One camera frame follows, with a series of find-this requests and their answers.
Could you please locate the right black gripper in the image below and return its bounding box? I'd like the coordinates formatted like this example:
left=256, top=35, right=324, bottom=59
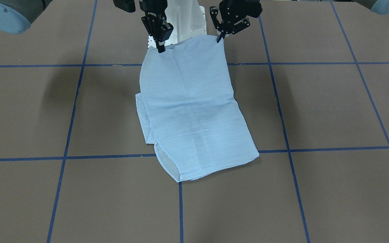
left=139, top=0, right=174, bottom=53

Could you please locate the white camera mast with base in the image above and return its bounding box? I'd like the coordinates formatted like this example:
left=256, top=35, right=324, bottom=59
left=147, top=0, right=207, bottom=50

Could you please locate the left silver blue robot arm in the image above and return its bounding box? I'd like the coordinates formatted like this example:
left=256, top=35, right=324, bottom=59
left=209, top=0, right=389, bottom=43

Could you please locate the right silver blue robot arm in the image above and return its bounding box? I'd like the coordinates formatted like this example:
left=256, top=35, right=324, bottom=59
left=0, top=0, right=174, bottom=53

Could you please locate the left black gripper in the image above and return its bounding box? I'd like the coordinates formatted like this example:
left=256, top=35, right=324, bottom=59
left=209, top=0, right=263, bottom=43

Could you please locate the light blue button shirt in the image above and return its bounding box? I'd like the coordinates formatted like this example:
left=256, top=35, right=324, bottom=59
left=135, top=34, right=259, bottom=183

